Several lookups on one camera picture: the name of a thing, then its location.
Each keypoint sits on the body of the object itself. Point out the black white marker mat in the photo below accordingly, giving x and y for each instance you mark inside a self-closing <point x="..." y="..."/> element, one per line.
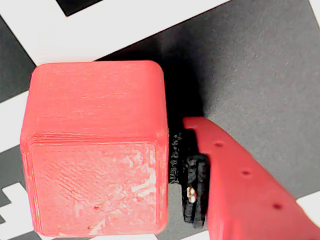
<point x="250" y="62"/>

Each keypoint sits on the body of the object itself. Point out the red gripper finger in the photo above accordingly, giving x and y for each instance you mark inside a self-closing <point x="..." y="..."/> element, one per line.
<point x="237" y="190"/>

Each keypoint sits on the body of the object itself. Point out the red cube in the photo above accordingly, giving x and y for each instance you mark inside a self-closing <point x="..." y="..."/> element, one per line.
<point x="95" y="125"/>

